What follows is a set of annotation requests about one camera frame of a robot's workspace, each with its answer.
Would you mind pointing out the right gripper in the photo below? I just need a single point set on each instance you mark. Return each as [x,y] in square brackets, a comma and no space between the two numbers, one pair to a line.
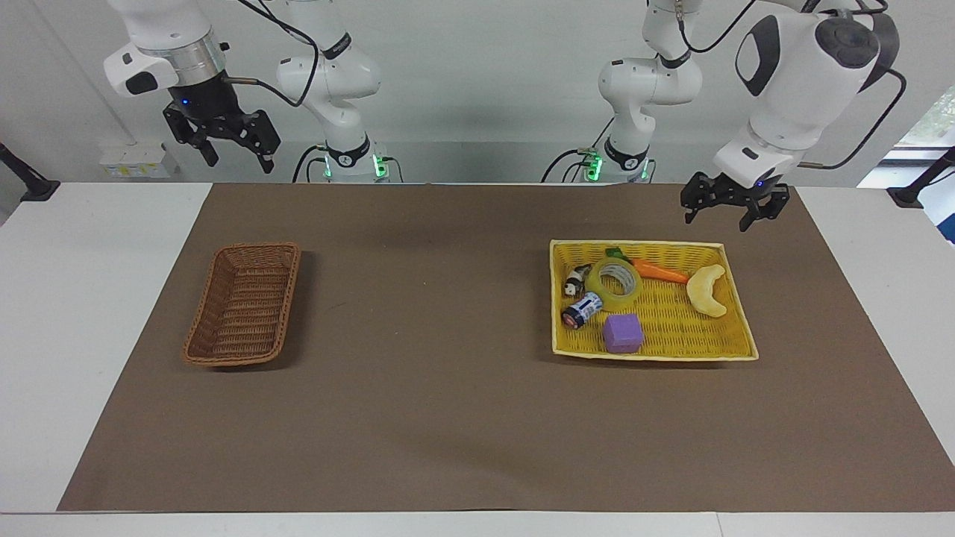
[205,101]

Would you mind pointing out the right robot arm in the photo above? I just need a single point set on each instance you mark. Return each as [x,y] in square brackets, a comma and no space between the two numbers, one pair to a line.
[332,82]

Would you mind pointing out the orange toy carrot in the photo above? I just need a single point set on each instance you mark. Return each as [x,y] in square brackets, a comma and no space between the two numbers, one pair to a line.
[660,271]

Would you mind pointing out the brown wicker basket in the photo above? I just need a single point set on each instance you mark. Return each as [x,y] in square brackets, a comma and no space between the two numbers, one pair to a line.
[242,306]

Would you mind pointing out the yellowish clear tape roll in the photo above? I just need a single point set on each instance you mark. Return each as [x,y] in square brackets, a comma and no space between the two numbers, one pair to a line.
[597,287]

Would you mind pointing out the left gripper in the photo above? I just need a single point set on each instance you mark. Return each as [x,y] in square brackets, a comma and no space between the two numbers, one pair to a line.
[759,186]

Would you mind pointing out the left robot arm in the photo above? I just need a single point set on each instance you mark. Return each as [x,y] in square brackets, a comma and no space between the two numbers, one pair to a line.
[791,82]

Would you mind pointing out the small black white toy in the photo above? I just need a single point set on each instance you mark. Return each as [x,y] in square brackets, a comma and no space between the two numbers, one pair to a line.
[574,282]

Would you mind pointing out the pale yellow toy banana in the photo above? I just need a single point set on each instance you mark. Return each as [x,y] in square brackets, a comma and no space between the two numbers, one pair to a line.
[705,294]

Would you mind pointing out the yellow woven basket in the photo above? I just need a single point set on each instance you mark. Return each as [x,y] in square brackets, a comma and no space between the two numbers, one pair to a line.
[671,328]

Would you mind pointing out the purple cube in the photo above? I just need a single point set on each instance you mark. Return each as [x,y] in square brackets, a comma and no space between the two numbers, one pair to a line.
[623,333]

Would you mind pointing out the black stand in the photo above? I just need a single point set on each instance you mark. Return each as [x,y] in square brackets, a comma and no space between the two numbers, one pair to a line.
[921,183]
[30,183]

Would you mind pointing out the blue and white battery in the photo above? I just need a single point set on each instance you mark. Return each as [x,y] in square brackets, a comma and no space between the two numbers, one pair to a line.
[582,309]

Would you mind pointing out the white wall socket box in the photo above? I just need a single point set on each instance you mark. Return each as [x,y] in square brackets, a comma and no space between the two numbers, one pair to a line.
[134,160]

